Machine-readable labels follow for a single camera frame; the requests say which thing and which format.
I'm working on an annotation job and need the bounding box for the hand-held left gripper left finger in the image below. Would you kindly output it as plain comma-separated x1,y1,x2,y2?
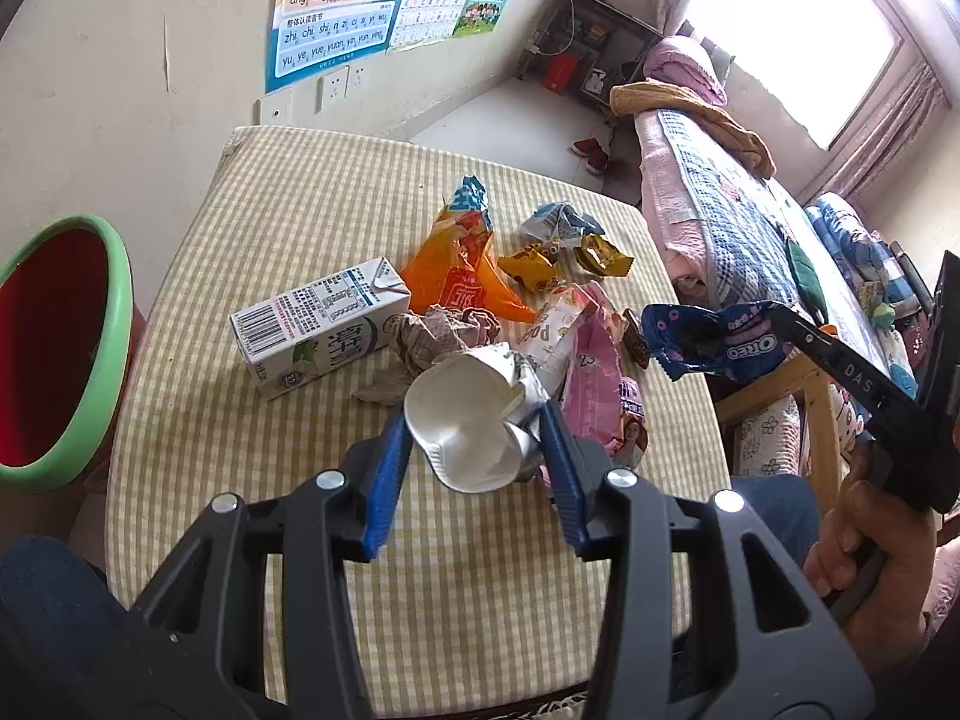
129,411,415,720

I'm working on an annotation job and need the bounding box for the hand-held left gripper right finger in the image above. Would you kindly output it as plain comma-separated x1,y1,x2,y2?
538,401,875,720

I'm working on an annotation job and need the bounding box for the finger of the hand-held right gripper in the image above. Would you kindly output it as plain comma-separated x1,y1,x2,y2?
763,301,845,385

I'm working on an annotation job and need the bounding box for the blue cookie wrapper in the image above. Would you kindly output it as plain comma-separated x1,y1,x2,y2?
643,300,785,382

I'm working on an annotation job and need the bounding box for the crushed white paper cup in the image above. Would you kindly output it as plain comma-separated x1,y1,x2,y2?
403,343,552,496

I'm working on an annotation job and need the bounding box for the yellow snack wrapper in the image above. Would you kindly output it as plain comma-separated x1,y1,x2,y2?
497,240,563,292
576,234,635,280

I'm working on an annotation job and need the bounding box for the orange snack wrapper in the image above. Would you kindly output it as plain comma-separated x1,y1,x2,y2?
400,175,537,325

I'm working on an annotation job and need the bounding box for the green rimmed red bin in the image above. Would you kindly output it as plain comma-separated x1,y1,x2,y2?
0,215,136,494

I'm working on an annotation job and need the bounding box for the person's right forearm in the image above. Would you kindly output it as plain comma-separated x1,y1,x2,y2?
847,607,960,720

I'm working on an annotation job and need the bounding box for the person's right hand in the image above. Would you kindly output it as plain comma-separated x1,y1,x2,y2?
802,461,944,635

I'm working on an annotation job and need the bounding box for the pink snack packet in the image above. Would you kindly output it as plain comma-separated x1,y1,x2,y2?
559,281,650,470

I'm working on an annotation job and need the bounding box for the blue white pillow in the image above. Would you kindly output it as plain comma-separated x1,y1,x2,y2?
806,191,908,301

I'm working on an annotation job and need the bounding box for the floral cushion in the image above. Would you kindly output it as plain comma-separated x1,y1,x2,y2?
731,390,811,477

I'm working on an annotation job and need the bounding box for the blue patchwork quilt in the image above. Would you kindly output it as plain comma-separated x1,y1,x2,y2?
656,109,920,391

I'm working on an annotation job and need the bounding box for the white snack packet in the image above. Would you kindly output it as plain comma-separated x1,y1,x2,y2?
517,289,601,398

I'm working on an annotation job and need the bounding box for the crumpled brown printed paper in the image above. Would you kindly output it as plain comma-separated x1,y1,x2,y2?
352,305,503,406

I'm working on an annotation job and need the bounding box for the person's right leg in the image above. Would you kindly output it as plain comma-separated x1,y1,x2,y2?
731,474,822,590

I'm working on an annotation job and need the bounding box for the person's leg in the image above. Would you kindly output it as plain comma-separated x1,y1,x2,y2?
0,536,140,720
731,474,822,590

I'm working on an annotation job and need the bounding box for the dark brown small wrapper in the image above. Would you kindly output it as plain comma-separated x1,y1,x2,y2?
622,307,652,370

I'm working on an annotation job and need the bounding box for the white milk carton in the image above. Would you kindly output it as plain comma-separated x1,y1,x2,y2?
229,256,412,402

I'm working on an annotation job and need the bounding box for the pink quilt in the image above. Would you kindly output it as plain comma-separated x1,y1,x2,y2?
636,112,721,293

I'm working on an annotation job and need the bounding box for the pink curtain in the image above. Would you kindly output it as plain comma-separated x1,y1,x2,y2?
817,64,950,203

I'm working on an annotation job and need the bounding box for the white blue crumpled wrapper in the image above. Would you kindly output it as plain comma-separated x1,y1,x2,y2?
520,201,607,248

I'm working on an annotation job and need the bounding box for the tan blanket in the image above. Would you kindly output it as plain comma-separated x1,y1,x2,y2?
609,79,777,179

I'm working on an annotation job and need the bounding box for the rolled pink blanket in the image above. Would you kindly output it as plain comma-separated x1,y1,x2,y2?
645,36,728,106

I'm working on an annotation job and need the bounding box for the checkered table cloth table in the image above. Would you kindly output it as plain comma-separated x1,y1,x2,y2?
105,125,732,698

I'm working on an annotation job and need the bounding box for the window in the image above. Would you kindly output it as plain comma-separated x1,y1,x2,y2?
679,0,905,151

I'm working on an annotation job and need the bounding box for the red box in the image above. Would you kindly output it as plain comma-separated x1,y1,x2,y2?
541,52,580,93

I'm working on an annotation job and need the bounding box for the person's left leg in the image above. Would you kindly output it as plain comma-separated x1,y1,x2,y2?
0,536,140,720

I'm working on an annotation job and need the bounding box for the dark metal shelf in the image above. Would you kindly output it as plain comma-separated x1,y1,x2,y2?
520,0,665,110

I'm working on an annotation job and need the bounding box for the wooden bed frame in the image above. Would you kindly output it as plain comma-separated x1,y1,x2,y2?
712,349,848,511

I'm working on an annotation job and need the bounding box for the white cable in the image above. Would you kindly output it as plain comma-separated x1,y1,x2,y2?
529,0,578,57

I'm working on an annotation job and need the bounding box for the blue letter wall poster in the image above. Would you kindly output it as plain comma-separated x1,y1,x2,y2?
264,0,413,96

